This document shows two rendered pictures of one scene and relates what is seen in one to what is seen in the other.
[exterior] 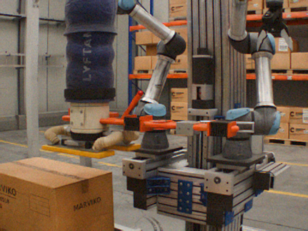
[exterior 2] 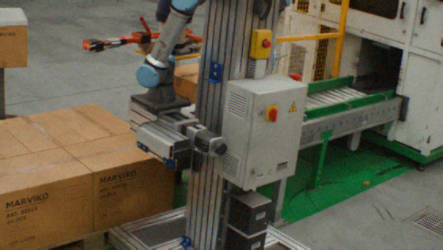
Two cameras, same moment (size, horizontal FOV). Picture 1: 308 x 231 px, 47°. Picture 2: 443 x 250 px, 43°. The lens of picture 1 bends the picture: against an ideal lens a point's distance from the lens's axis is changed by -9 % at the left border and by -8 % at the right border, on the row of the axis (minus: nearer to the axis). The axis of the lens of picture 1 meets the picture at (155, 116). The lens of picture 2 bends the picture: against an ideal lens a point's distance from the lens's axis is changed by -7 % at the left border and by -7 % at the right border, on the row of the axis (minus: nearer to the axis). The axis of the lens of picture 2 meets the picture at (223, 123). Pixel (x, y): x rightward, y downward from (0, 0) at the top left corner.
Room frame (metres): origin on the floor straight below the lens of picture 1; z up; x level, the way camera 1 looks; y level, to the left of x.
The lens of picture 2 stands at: (2.52, -3.15, 2.00)
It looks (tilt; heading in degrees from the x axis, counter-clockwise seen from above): 20 degrees down; 99
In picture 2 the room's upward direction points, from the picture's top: 6 degrees clockwise
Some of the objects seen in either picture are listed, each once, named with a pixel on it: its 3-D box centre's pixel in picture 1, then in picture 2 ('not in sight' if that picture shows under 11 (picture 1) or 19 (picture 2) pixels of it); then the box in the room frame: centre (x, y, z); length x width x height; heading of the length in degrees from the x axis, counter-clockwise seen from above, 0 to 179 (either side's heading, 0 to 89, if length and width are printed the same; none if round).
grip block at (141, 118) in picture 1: (138, 123); (141, 37); (1.48, 0.07, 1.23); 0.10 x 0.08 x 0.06; 149
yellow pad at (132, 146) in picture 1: (103, 141); (182, 53); (1.69, 0.24, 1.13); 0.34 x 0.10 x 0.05; 59
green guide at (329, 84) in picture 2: not in sight; (294, 88); (2.32, 1.67, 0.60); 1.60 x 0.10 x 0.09; 53
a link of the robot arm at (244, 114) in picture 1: (239, 122); (162, 67); (1.75, -0.40, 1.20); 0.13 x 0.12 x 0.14; 83
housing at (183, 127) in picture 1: (187, 127); (112, 43); (1.37, -0.12, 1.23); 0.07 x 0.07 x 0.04; 59
